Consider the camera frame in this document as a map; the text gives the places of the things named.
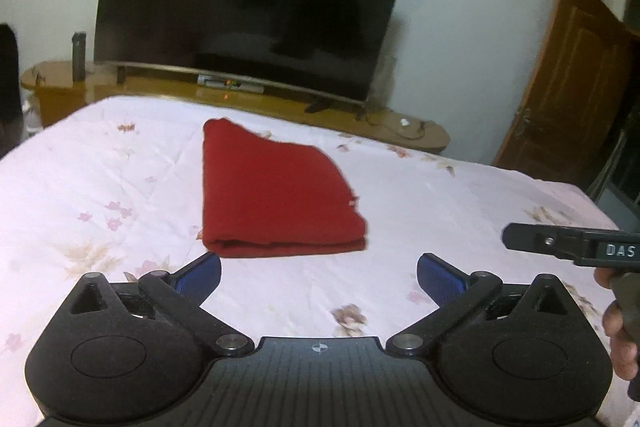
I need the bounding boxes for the wooden television cabinet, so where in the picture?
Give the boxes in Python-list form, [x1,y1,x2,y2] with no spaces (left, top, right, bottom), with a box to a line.
[20,59,451,155]

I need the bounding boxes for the dark framed glass panel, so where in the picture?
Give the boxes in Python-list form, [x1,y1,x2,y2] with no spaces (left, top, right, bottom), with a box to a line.
[585,104,640,220]

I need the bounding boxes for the silver set-top box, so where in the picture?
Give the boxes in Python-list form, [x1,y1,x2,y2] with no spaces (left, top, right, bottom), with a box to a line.
[196,74,264,94]

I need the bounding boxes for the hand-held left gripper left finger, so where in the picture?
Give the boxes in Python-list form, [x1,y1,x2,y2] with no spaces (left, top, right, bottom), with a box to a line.
[65,252,256,358]

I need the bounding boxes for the red sweater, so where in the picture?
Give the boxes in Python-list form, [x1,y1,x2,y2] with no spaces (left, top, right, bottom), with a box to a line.
[201,118,368,259]

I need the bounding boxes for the black cable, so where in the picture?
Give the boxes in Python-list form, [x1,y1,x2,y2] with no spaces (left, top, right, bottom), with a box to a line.
[356,104,438,140]

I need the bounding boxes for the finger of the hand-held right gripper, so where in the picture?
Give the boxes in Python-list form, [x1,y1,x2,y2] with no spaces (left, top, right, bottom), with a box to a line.
[502,223,587,262]

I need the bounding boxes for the person's right hand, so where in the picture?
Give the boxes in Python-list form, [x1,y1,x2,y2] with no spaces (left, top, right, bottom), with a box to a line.
[594,267,640,381]

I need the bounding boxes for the brown wooden door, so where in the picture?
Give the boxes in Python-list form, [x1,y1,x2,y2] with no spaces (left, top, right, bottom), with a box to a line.
[492,0,636,185]

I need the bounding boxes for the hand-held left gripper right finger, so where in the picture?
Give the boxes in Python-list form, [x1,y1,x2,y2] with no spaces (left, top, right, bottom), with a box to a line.
[385,252,576,358]

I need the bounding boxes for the pink floral bedspread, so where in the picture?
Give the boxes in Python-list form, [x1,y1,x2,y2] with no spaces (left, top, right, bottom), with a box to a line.
[0,96,640,427]

